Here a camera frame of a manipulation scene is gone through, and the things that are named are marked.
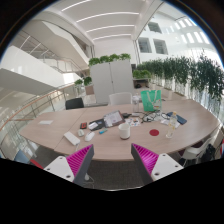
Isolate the clear plastic water bottle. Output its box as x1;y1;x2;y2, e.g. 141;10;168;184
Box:
166;111;177;138

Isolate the clear glass jar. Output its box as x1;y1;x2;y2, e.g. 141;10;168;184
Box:
132;96;139;113

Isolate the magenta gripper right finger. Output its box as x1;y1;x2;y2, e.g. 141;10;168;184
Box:
131;143;182;185

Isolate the white chair at right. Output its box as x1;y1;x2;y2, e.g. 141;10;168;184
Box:
181;137;213;166

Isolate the white computer mouse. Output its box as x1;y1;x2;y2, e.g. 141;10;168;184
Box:
85;132;95;142

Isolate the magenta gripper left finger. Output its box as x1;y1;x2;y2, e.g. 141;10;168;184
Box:
44;144;94;186

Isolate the small white earbuds case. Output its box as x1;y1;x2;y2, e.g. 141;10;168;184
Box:
78;129;84;137

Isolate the white power adapter block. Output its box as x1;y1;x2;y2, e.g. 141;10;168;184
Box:
64;132;80;145

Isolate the white paper sheet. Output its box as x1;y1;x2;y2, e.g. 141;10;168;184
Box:
38;120;53;125

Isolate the blue marker pen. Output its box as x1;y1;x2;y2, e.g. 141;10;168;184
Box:
99;129;108;134

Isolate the black cables bundle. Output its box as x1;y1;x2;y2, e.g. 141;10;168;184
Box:
139;110;168;124

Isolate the white cabinet with plants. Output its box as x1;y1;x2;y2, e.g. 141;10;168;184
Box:
89;53;134;104

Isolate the green tote bag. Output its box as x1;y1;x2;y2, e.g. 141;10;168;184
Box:
141;90;162;112

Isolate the white chair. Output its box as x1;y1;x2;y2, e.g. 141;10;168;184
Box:
109;92;132;105
181;137;213;166

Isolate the red round coaster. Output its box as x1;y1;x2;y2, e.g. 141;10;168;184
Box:
149;129;159;136

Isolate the black chair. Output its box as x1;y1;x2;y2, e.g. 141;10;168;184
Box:
65;98;84;110

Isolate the small red black device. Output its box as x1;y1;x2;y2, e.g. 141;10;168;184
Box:
80;122;87;129

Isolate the dark blue phone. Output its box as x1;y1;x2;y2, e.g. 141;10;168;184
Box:
166;112;187;125

